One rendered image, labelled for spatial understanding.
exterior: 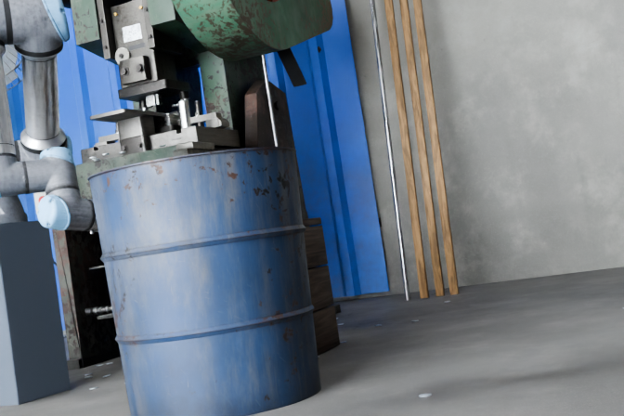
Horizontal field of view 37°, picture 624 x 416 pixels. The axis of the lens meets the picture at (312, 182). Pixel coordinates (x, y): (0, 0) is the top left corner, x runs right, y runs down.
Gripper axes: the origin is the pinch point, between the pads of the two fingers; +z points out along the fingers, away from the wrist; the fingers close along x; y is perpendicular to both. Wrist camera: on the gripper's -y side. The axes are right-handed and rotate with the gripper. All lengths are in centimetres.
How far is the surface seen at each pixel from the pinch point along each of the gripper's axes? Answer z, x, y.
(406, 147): 150, -44, 35
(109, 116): 22, -41, 56
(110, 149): 33, -35, 70
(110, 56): 32, -66, 69
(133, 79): 36, -57, 62
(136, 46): 38, -69, 62
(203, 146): 41, -30, 33
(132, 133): 33, -38, 59
